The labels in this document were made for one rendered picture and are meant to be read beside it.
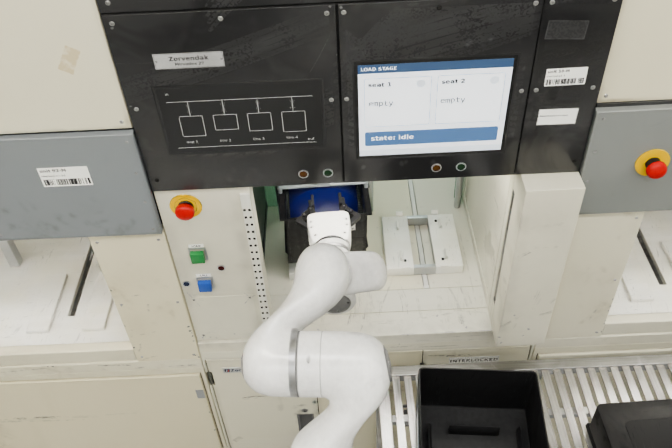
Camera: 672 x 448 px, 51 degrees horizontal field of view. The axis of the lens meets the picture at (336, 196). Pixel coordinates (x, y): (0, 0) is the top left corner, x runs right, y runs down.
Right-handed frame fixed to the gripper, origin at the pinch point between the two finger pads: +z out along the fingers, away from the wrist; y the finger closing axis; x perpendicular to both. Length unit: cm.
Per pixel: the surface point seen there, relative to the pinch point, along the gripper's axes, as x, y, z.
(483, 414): -43, 35, -36
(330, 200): -11.5, 1.4, 12.9
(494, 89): 42, 32, -19
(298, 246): -18.1, -8.1, 3.3
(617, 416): -33, 63, -45
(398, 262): -29.2, 18.9, 4.6
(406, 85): 43.9, 15.6, -17.6
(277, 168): 25.4, -9.8, -16.1
